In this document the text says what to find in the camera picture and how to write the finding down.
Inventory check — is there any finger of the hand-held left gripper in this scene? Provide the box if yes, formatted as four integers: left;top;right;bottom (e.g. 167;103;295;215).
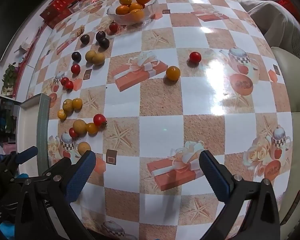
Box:
0;145;38;179

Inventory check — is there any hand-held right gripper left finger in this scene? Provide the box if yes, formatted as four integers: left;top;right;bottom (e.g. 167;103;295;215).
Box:
14;150;97;240

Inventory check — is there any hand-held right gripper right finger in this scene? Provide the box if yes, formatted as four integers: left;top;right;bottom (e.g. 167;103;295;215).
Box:
199;150;281;240

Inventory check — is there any white tray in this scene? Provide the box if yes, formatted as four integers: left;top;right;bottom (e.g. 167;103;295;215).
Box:
15;93;52;178

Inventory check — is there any tan round longan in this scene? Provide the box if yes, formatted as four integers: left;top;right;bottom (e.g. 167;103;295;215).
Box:
93;53;105;65
77;141;91;156
73;119;87;135
85;50;97;62
62;99;74;112

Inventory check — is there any person's left hand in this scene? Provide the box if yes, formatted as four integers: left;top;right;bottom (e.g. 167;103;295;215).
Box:
0;221;16;240

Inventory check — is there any pink plastic stool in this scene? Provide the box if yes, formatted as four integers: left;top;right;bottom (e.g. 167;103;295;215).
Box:
0;141;17;155

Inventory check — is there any glass fish tank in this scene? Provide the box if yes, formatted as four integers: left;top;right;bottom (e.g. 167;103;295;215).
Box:
0;94;22;140

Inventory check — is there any checkered printed tablecloth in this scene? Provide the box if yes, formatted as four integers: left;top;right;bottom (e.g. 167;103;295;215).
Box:
26;0;294;240

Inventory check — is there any green potted plant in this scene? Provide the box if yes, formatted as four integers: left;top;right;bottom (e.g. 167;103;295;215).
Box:
1;64;19;97

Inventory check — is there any cream leather sofa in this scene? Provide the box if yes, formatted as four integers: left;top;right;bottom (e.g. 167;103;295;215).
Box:
271;46;300;230

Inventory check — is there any white tv cabinet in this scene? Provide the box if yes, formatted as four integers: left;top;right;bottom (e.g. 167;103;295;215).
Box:
14;22;53;98

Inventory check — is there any small cardboard box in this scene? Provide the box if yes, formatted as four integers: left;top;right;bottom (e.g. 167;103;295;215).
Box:
15;39;30;54

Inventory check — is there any orange cherry tomato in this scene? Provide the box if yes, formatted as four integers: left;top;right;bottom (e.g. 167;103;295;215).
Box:
166;66;181;81

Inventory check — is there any black television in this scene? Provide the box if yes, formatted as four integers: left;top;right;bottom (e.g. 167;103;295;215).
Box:
0;0;49;62

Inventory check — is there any stack of red gift boxes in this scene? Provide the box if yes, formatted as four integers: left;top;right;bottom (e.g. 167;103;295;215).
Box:
39;0;84;29

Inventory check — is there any glass bowl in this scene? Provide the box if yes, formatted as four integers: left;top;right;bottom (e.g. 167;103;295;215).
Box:
106;0;158;26

